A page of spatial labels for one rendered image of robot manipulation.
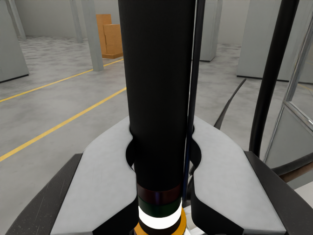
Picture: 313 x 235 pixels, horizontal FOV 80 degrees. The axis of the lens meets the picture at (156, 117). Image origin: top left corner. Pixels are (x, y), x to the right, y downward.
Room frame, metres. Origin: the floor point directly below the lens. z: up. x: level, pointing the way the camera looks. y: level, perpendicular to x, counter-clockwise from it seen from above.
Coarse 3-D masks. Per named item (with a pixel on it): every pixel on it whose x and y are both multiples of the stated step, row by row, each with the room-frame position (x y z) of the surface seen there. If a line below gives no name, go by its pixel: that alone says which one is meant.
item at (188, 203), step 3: (192, 177) 0.26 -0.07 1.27; (189, 183) 0.25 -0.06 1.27; (189, 186) 0.25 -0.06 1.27; (189, 189) 0.25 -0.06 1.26; (189, 192) 0.25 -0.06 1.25; (189, 195) 0.25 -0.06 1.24; (186, 198) 0.24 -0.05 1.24; (189, 198) 0.25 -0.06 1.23; (183, 201) 0.23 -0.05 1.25; (186, 201) 0.24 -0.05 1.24; (189, 201) 0.25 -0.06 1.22; (183, 204) 0.23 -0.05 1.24; (186, 204) 0.24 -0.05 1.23; (189, 204) 0.25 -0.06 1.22; (183, 207) 0.23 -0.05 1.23
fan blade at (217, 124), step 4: (244, 80) 0.36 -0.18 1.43; (240, 84) 0.36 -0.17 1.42; (236, 92) 0.35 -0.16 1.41; (232, 96) 0.35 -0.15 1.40; (228, 100) 0.38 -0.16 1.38; (228, 104) 0.34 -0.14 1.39; (224, 108) 0.34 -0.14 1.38; (224, 112) 0.35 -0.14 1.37; (220, 116) 0.32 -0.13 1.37; (224, 116) 0.42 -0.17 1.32; (220, 120) 0.35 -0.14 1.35; (216, 124) 0.32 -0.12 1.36; (220, 124) 0.40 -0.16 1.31; (192, 168) 0.27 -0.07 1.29; (192, 172) 0.27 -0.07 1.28
